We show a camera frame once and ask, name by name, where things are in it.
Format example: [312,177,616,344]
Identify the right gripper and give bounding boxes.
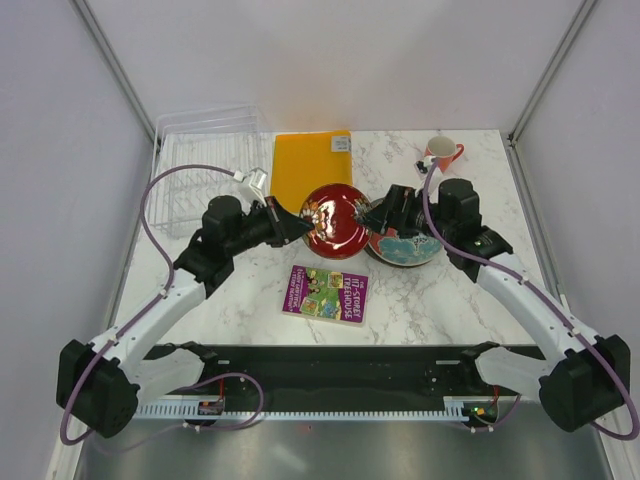
[357,183,455,242]

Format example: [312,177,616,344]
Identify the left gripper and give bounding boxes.
[226,195,314,257]

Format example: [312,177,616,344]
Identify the dark blue floral plate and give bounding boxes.
[363,196,391,261]

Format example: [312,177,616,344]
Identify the red plate with blue flower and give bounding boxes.
[368,230,442,268]

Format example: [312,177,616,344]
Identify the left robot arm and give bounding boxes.
[56,195,313,445]

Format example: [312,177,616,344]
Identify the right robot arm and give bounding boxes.
[355,179,639,439]

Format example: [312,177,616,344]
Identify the orange folder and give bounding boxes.
[270,130,353,214]

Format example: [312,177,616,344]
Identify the purple Treehouse book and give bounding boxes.
[282,265,369,326]

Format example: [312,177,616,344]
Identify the orange mug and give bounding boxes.
[425,135,465,173]

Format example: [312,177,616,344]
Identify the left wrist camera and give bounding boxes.
[234,168,267,204]

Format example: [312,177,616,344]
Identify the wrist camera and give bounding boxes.
[415,155,436,175]
[234,168,267,204]

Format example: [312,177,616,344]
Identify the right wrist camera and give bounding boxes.
[415,155,436,175]

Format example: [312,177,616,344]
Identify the white wire dish rack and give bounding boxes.
[146,103,273,239]

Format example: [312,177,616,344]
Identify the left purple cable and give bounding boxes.
[58,162,251,446]

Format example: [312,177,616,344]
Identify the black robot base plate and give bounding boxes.
[149,343,546,416]

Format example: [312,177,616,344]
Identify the white cable duct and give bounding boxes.
[133,395,492,422]

